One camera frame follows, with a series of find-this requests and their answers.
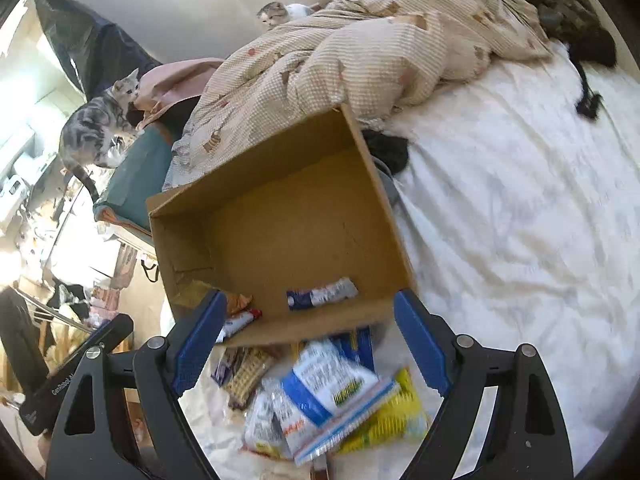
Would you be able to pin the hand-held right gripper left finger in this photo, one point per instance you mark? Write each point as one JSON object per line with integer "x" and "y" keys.
{"x": 200, "y": 340}

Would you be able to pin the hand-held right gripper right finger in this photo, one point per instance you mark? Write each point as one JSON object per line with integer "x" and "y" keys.
{"x": 420, "y": 340}

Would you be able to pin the yellow snack packet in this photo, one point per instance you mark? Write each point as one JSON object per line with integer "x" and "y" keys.
{"x": 400, "y": 410}

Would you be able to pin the brown cardboard box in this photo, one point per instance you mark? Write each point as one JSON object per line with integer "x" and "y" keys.
{"x": 300, "y": 210}

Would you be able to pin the small red white snack packet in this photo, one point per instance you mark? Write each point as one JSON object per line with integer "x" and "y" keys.
{"x": 240, "y": 322}

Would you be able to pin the small orange snack packet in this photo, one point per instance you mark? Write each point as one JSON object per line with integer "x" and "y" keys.
{"x": 237, "y": 302}

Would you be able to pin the black garment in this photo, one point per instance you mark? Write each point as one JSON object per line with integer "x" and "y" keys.
{"x": 20, "y": 340}

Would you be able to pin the silver snack packet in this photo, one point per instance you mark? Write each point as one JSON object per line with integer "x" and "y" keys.
{"x": 265, "y": 420}

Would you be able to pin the small blue white snack packet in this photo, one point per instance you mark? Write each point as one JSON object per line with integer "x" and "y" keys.
{"x": 320, "y": 295}

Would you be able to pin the teal cushion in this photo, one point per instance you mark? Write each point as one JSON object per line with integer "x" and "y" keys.
{"x": 135, "y": 180}

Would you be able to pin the black fuzzy cloth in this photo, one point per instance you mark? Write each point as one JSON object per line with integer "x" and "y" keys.
{"x": 387, "y": 152}

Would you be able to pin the grey tabby cat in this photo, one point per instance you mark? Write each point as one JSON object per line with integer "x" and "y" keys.
{"x": 85, "y": 125}

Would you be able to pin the pink cloth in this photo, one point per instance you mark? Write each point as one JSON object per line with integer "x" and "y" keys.
{"x": 170, "y": 85}

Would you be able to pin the beige checked quilt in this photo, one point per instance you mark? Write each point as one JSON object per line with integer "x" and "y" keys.
{"x": 350, "y": 60}

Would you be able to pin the dark blue fabric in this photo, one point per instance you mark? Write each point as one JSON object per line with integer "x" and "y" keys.
{"x": 100, "y": 45}

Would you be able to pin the white grey cat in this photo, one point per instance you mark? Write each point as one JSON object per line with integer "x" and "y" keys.
{"x": 272, "y": 12}

